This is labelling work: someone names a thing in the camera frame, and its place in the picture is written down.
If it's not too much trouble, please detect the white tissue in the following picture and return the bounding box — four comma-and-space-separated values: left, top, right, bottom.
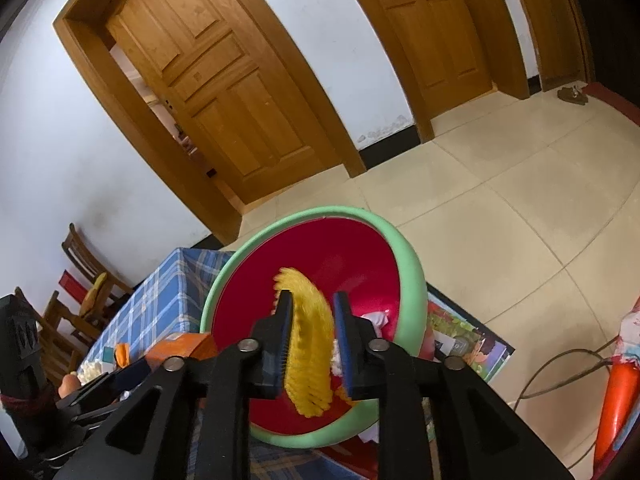
357, 310, 392, 333

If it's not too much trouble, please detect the wooden door frame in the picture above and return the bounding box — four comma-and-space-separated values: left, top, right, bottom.
330, 0, 531, 143
53, 0, 368, 246

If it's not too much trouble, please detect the blue plaid tablecloth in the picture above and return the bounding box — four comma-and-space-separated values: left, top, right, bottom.
75, 246, 361, 480

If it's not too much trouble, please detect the colourful picture book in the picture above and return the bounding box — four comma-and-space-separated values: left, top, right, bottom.
424, 285, 516, 386

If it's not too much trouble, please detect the grey cable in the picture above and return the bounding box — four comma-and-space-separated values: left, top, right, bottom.
512, 347, 618, 401

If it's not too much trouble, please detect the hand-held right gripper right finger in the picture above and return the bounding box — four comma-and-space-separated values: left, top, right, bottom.
332, 290, 573, 480

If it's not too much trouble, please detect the pair of slippers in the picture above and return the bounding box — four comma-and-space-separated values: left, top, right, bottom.
556, 85, 588, 107

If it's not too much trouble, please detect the open wooden door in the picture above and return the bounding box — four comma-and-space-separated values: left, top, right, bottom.
106, 0, 326, 206

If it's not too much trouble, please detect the wooden chair with cushion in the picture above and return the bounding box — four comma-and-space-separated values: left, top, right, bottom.
61, 222, 136, 321

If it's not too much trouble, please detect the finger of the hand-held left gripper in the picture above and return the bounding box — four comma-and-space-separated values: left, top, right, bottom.
65, 356, 155, 415
69, 394, 132, 432

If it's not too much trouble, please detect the red mat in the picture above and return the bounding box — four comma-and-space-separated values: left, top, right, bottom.
580, 81, 640, 128

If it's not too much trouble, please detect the small wooden cabinet door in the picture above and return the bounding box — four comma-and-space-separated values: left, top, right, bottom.
510, 0, 588, 93

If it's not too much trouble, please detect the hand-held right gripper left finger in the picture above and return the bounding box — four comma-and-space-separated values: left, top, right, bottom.
52, 287, 296, 480

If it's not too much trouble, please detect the red bin with green rim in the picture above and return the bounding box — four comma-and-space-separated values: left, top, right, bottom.
200, 206, 430, 448

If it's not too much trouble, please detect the red box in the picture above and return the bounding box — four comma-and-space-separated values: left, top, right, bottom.
59, 270, 93, 306

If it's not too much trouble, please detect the yellow seat cushion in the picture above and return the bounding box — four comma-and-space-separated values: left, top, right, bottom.
80, 272, 108, 316

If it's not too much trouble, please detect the yellow foam fruit net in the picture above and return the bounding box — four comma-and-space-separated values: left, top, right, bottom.
272, 267, 351, 418

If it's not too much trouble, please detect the orange snack packet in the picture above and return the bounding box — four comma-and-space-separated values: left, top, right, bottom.
147, 332, 218, 366

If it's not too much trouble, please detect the closed wooden door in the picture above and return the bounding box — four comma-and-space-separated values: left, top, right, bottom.
360, 0, 493, 106

